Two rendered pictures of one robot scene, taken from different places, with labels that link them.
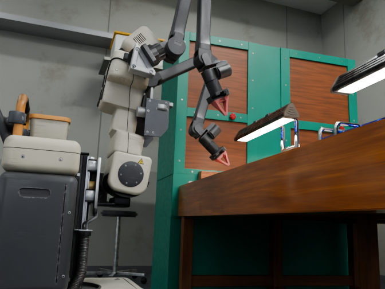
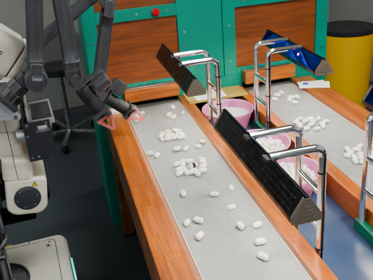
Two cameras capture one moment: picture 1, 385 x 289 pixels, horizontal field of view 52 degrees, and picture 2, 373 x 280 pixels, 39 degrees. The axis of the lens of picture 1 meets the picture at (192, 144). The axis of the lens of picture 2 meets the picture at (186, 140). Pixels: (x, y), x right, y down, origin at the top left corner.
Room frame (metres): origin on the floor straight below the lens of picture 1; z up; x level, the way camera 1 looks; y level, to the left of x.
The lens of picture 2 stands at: (-0.22, -0.50, 1.77)
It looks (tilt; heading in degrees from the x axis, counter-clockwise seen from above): 25 degrees down; 3
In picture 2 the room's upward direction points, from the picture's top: 5 degrees counter-clockwise
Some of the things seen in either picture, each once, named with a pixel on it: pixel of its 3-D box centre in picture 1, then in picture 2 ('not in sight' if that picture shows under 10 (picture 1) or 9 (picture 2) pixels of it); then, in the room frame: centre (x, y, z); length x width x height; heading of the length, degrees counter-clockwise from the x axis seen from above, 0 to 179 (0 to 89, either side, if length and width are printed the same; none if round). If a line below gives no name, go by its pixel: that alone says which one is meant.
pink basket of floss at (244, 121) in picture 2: not in sight; (227, 116); (2.32, -0.60, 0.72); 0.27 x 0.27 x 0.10
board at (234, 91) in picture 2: not in sight; (215, 94); (2.53, -0.54, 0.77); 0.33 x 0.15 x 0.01; 106
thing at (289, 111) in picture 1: (262, 124); (177, 66); (2.08, -0.37, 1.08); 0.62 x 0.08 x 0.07; 16
